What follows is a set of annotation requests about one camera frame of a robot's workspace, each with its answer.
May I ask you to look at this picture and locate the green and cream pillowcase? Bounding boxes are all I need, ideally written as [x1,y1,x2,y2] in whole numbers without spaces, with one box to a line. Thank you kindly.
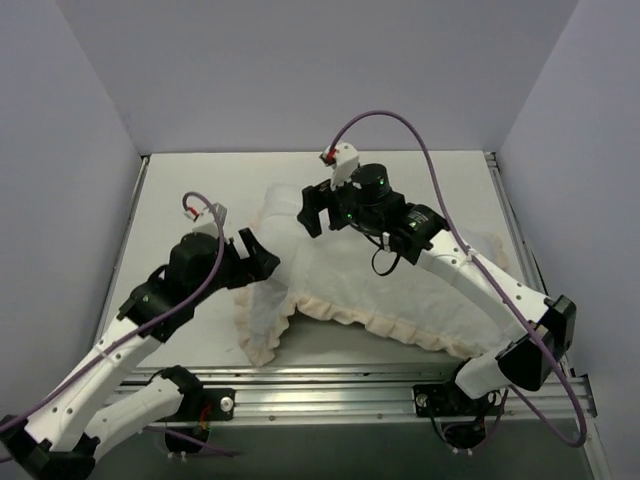
[234,184,505,366]

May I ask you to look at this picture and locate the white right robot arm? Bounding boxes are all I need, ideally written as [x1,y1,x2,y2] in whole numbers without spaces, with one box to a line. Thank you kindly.
[297,164,577,413]

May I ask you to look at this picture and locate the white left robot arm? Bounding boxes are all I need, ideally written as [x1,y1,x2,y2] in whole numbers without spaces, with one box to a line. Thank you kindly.
[1,228,280,479]

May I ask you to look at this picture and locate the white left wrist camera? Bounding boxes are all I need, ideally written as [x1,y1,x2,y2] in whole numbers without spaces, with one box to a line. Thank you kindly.
[184,203,227,238]

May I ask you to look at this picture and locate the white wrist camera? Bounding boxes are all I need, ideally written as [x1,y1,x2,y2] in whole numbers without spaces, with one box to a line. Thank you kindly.
[184,203,227,238]
[320,142,359,191]

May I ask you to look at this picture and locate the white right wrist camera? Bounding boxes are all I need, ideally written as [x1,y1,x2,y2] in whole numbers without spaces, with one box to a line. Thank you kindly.
[320,142,359,191]

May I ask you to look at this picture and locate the aluminium table edge rail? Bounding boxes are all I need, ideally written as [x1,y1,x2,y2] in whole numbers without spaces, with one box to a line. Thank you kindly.
[83,154,151,353]

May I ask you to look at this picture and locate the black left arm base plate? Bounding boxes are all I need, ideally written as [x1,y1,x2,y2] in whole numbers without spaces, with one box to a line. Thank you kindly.
[160,387,236,423]

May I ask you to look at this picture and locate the aluminium front frame rails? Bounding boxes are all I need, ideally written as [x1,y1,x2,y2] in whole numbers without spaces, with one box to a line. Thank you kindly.
[54,362,599,429]

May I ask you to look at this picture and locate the aluminium right side rail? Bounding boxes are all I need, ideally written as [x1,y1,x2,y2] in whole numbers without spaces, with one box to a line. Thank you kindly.
[483,149,576,376]

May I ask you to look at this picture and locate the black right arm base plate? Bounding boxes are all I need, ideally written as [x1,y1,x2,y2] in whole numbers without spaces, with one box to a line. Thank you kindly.
[412,382,499,417]

